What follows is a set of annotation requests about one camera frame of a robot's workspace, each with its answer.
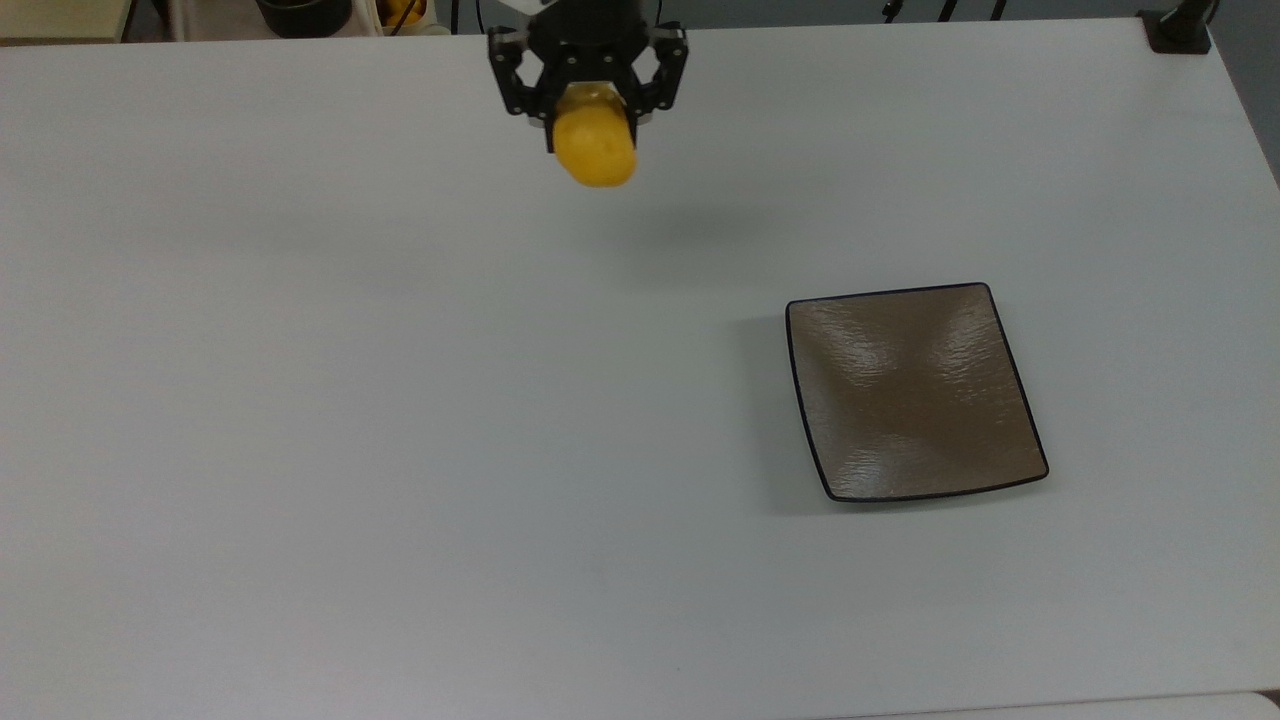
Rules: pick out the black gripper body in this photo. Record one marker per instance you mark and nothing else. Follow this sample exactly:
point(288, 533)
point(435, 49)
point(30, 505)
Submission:
point(588, 40)

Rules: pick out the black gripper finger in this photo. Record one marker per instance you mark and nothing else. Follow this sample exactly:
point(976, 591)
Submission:
point(668, 70)
point(515, 80)

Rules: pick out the yellow lemon-like fruit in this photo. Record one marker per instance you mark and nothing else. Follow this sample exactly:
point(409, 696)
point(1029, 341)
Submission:
point(597, 140)

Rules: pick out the square brown ceramic plate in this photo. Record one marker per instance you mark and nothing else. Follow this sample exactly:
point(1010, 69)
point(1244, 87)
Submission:
point(910, 395)

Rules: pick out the yellow object in container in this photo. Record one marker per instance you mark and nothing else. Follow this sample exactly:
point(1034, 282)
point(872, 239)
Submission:
point(402, 12)

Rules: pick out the black round bucket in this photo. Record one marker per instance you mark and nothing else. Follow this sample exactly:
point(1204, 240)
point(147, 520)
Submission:
point(303, 14)

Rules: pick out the black tripod legs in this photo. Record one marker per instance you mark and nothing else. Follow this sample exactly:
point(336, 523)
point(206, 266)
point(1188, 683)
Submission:
point(945, 8)

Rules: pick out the light wooden board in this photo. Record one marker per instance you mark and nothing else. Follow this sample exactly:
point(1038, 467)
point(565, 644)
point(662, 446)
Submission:
point(60, 18)

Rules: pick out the black stand base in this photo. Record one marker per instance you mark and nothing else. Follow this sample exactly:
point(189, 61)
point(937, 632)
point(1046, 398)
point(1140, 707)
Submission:
point(1178, 30)

